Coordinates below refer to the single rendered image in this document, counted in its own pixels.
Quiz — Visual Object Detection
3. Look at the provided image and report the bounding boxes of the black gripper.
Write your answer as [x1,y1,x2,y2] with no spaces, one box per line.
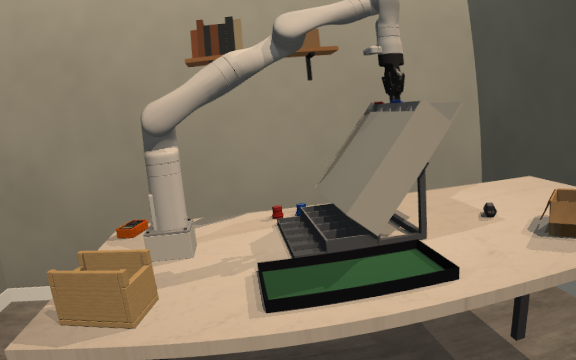
[378,53,405,103]

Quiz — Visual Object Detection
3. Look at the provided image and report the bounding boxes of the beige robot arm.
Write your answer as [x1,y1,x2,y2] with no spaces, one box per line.
[141,0,403,231]

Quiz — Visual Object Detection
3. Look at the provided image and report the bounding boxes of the blue plug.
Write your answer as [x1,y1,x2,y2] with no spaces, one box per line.
[296,203,306,216]

